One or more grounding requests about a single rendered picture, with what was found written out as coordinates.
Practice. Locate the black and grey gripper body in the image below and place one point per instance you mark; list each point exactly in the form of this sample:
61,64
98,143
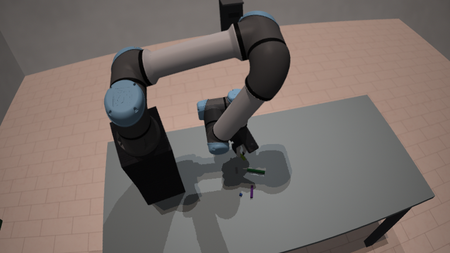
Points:
236,138

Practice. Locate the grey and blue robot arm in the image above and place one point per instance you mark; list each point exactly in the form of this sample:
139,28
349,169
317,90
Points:
256,35

